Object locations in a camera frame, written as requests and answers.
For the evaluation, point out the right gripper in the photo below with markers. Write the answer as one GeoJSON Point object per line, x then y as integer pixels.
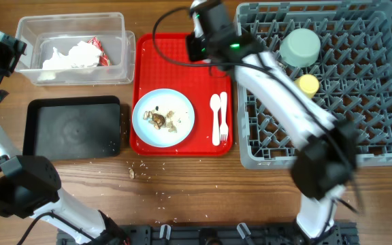
{"type": "Point", "coordinates": [192, 48]}

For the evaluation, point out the white plastic spoon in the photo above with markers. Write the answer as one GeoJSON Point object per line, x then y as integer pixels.
{"type": "Point", "coordinates": [215, 105]}

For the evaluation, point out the mint green bowl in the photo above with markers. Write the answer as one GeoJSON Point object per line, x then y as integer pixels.
{"type": "Point", "coordinates": [300, 48]}

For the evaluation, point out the white napkin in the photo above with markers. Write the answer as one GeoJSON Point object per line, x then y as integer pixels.
{"type": "Point", "coordinates": [83, 55]}

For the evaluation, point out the yellow plastic cup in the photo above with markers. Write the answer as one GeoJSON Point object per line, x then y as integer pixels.
{"type": "Point", "coordinates": [308, 84]}

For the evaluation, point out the red snack wrapper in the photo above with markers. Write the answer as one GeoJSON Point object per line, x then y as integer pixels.
{"type": "Point", "coordinates": [103, 58]}

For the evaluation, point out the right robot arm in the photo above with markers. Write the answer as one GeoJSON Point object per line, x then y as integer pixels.
{"type": "Point", "coordinates": [327, 157]}

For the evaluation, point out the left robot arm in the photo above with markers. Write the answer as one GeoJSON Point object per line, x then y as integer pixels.
{"type": "Point", "coordinates": [30, 186]}

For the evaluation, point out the clear plastic waste bin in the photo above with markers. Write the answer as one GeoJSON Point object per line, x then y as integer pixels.
{"type": "Point", "coordinates": [53, 34]}

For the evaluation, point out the grey dishwasher rack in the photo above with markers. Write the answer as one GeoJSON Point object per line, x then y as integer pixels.
{"type": "Point", "coordinates": [354, 65]}

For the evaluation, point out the red serving tray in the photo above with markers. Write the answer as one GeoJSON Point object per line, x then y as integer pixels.
{"type": "Point", "coordinates": [197, 85]}

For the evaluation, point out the light blue plate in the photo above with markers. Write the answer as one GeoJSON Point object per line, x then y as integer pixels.
{"type": "Point", "coordinates": [169, 99]}

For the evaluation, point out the white plastic fork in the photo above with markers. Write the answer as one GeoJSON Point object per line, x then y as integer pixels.
{"type": "Point", "coordinates": [224, 130]}

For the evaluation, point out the black plastic tray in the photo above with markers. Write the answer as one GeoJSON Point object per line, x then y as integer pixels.
{"type": "Point", "coordinates": [73, 128]}

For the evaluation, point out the food scraps on plate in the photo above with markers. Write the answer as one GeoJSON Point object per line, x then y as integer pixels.
{"type": "Point", "coordinates": [161, 118]}

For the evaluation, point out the food crumb on table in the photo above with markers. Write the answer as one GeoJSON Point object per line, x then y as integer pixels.
{"type": "Point", "coordinates": [131, 173]}

